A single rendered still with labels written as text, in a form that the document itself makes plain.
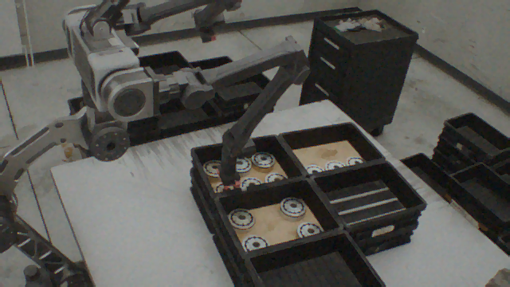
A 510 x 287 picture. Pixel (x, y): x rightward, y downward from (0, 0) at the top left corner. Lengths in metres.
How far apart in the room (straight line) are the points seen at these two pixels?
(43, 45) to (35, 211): 1.93
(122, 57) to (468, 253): 1.62
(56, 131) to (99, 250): 0.50
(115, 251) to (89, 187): 0.39
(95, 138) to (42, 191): 1.64
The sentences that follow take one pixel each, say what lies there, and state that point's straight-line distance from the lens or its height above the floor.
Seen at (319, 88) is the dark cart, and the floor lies 0.43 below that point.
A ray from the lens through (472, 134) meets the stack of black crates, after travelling 3.54.
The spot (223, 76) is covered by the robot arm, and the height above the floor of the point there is 1.47.
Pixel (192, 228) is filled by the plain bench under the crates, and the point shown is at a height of 0.70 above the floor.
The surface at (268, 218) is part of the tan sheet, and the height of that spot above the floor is 0.83.
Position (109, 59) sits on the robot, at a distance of 1.47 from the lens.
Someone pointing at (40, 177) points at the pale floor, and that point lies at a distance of 3.46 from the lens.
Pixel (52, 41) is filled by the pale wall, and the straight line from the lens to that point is 4.73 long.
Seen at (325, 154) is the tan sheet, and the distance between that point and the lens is 2.33.
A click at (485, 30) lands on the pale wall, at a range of 5.13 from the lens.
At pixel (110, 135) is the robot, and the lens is 1.75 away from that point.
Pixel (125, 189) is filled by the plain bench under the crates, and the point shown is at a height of 0.70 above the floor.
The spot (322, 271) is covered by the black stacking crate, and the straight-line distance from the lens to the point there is 1.83.
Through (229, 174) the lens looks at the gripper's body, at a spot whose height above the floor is 0.97.
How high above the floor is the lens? 2.22
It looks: 36 degrees down
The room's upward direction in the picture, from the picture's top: 8 degrees clockwise
